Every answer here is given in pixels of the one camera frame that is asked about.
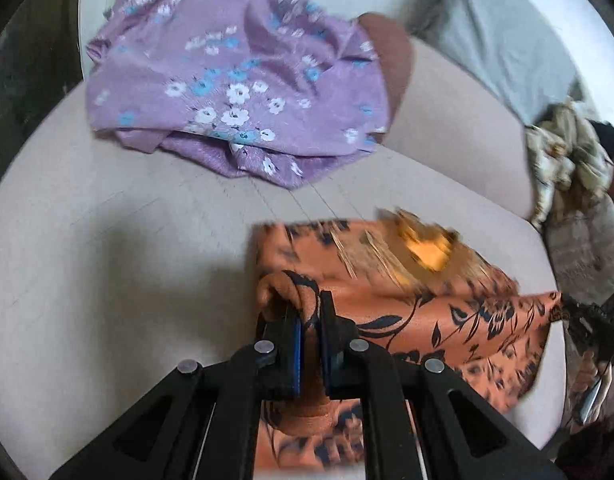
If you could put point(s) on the brown striped pillow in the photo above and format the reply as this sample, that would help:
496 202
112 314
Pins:
581 250

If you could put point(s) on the grey floor mat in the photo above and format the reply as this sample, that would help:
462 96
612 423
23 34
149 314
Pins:
507 45

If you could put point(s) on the purple floral cloth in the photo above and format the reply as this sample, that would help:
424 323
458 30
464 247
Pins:
273 89

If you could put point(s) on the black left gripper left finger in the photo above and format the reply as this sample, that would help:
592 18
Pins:
199 416

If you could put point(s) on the orange black floral cloth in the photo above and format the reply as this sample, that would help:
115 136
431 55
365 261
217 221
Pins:
412 288

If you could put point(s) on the cream patterned crumpled cloth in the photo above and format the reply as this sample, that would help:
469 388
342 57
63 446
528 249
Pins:
570 169

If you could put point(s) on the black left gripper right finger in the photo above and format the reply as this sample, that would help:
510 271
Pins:
420 421

